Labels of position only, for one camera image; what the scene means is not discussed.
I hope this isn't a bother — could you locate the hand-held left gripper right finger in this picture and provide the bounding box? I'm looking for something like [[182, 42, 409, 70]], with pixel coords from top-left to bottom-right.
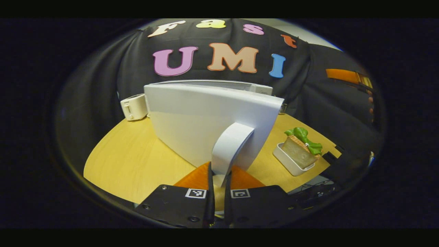
[[225, 165, 309, 228]]

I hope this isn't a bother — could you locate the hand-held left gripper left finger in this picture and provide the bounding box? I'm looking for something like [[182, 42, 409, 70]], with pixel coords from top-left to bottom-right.
[[134, 162, 215, 228]]

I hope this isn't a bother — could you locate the toast sandwich with lettuce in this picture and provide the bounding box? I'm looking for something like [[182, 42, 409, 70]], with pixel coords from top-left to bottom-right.
[[282, 127, 323, 169]]

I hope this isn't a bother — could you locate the white microwave oven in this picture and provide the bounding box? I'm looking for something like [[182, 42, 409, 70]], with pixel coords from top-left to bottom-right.
[[144, 80, 285, 187]]

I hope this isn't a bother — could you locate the black backdrop cloth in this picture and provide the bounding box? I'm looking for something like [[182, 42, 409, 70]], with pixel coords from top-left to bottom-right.
[[57, 19, 386, 182]]

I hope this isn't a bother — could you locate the white rectangular tray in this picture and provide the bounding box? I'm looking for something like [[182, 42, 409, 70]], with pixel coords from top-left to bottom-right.
[[273, 142, 315, 177]]

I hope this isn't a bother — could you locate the white toaster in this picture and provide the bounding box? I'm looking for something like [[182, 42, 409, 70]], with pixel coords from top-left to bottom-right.
[[120, 93, 149, 121]]

